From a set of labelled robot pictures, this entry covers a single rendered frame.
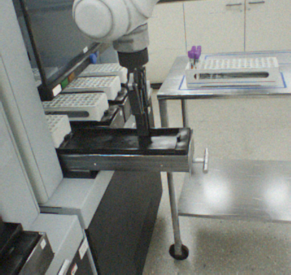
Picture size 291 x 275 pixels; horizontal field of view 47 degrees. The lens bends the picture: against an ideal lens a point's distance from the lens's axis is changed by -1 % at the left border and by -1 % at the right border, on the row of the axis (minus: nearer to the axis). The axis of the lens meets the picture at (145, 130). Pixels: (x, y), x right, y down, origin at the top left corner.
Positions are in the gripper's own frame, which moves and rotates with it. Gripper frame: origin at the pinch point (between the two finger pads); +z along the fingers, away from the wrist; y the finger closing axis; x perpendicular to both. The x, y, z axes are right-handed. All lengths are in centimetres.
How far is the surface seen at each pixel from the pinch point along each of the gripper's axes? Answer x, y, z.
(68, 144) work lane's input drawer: -20.1, 6.6, 3.2
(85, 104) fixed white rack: -19.3, -7.6, -2.2
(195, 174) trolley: 7, -51, 56
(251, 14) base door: 42, -224, 19
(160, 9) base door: -34, -224, 8
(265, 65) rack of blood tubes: 34.4, -30.1, -3.7
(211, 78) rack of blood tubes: 17.2, -30.3, -0.1
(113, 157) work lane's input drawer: -5.8, 11.3, 4.3
